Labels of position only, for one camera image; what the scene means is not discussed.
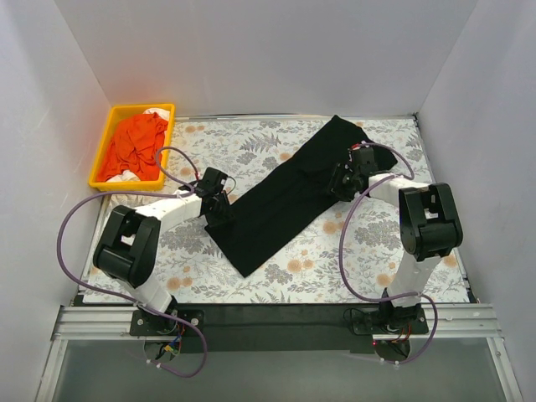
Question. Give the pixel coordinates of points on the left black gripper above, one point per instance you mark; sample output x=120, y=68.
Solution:
x=222, y=209

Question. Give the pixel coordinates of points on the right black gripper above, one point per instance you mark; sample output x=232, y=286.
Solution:
x=340, y=182

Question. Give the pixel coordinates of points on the black t shirt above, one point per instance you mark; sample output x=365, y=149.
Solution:
x=283, y=204

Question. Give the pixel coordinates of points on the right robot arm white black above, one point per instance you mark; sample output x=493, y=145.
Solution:
x=429, y=229

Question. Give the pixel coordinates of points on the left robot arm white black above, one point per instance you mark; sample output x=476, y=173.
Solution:
x=127, y=248

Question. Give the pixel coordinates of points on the floral table cloth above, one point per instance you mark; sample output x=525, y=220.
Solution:
x=342, y=254

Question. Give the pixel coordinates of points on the yellow plastic bin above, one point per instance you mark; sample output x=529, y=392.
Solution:
x=131, y=155

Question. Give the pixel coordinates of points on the orange t shirt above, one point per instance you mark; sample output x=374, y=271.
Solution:
x=138, y=146

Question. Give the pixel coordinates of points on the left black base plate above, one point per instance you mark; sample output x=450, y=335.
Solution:
x=146, y=324

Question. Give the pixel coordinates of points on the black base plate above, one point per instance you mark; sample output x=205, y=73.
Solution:
x=372, y=321
x=146, y=324

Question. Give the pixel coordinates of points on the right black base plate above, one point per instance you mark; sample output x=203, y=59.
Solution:
x=372, y=321

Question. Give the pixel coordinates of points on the aluminium frame rail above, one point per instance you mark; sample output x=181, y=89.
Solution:
x=279, y=352

